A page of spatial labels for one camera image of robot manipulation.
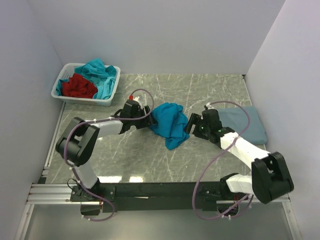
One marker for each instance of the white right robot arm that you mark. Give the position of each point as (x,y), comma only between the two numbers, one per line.
(269,178)

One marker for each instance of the folded grey-blue t shirt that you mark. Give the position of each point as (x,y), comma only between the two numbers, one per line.
(237,120)

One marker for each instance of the teal t shirt in basket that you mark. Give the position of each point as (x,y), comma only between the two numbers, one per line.
(93,69)

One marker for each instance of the red t shirt in basket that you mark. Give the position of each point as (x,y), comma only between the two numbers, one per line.
(77,86)

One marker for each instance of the aluminium frame rail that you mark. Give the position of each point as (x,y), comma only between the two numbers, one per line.
(42,193)

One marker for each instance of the white plastic laundry basket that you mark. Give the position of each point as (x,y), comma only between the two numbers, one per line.
(68,71)

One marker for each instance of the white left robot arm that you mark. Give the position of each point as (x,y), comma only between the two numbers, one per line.
(78,140)

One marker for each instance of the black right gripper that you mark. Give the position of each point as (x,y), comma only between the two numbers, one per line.
(194,120)

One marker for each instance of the black base crossbar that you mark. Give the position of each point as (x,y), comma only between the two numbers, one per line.
(143,196)

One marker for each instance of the light aqua t shirt in basket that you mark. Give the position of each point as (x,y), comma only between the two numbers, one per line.
(104,87)

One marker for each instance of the bright blue t shirt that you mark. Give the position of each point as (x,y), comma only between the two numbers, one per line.
(171,123)

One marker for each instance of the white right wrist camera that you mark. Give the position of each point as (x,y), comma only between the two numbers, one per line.
(209,106)

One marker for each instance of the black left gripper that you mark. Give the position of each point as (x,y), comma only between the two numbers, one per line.
(149,119)

